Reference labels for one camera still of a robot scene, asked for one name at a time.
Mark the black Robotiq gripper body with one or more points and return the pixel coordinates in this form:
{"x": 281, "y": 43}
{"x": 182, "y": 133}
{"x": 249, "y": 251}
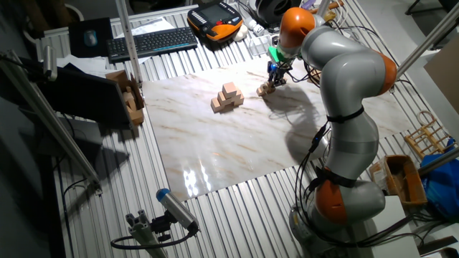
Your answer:
{"x": 278, "y": 71}

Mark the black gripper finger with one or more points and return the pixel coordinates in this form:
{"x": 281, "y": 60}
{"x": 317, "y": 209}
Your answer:
{"x": 272, "y": 84}
{"x": 281, "y": 82}

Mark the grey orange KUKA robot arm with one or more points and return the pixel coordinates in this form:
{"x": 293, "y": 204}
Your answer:
{"x": 348, "y": 82}

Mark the clear plastic box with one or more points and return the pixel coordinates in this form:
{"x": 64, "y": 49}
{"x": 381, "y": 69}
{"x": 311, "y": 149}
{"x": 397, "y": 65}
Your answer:
{"x": 259, "y": 46}

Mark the medium wooden cube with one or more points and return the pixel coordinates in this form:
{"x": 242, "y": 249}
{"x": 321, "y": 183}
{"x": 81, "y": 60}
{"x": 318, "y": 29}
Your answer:
{"x": 222, "y": 98}
{"x": 240, "y": 101}
{"x": 238, "y": 96}
{"x": 229, "y": 89}
{"x": 215, "y": 104}

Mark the white plug adapter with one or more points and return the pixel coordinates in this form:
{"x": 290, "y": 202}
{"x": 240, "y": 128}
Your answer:
{"x": 252, "y": 25}

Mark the white egg shaped object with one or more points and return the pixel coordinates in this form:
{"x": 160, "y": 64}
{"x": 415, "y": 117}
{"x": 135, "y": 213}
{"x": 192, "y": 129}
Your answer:
{"x": 241, "y": 33}

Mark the black round spool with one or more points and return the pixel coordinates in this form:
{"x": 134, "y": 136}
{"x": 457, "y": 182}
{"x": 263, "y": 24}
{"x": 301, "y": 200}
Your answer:
{"x": 272, "y": 9}

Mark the white small labelled device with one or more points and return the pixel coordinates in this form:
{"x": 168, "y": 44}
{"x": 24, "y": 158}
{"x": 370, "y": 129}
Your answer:
{"x": 345, "y": 34}

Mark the orange black teach pendant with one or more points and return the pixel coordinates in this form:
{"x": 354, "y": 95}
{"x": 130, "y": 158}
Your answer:
{"x": 215, "y": 21}

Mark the marble pattern mat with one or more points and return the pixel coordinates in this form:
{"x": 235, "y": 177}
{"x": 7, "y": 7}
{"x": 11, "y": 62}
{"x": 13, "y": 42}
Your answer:
{"x": 215, "y": 143}

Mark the black computer keyboard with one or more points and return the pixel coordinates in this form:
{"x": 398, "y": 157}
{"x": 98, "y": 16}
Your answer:
{"x": 150, "y": 43}

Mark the white paper sheet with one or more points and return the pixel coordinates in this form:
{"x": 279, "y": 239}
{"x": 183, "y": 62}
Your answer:
{"x": 150, "y": 25}
{"x": 86, "y": 64}

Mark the wooden block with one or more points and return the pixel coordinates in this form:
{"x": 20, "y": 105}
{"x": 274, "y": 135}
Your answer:
{"x": 137, "y": 116}
{"x": 128, "y": 96}

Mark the brown cardboard box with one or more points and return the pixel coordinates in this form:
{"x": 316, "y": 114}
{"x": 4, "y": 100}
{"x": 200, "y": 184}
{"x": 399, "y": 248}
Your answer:
{"x": 120, "y": 77}

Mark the wooden rack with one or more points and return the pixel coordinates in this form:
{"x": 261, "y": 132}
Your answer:
{"x": 426, "y": 133}

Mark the brown cardboard sheet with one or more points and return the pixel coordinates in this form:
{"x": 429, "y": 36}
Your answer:
{"x": 446, "y": 79}

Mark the orange cardboard box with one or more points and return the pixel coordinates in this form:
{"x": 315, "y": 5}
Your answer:
{"x": 412, "y": 186}

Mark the dark computer mouse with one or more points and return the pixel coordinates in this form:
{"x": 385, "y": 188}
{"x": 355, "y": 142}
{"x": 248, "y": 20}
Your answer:
{"x": 90, "y": 37}

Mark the black monitor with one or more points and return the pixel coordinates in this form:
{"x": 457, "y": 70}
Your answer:
{"x": 82, "y": 95}

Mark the blue bag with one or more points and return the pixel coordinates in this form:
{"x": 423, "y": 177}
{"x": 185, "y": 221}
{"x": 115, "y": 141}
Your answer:
{"x": 443, "y": 190}

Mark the black mouse pad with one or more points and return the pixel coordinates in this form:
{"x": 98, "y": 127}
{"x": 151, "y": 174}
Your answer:
{"x": 77, "y": 46}

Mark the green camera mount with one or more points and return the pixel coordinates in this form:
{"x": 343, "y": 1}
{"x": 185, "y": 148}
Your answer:
{"x": 275, "y": 54}

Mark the aluminium upright post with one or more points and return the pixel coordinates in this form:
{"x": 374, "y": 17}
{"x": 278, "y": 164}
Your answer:
{"x": 323, "y": 5}

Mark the aluminium frame profile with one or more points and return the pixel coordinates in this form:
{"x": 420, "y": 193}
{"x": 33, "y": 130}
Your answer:
{"x": 129, "y": 43}

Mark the long aluminium frame bar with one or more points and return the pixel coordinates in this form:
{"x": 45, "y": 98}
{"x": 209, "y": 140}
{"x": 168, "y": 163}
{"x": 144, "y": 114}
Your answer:
{"x": 54, "y": 120}
{"x": 426, "y": 44}

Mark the silver depth camera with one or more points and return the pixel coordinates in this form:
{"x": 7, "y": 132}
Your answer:
{"x": 177, "y": 209}

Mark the black camera bracket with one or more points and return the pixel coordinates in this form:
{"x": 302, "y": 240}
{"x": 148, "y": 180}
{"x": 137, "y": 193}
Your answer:
{"x": 161, "y": 225}

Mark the short aluminium profile mount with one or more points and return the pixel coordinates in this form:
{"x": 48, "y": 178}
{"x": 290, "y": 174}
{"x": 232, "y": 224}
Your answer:
{"x": 143, "y": 234}

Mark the grey upright depth camera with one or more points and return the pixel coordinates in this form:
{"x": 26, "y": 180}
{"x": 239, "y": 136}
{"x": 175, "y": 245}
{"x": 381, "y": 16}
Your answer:
{"x": 50, "y": 62}

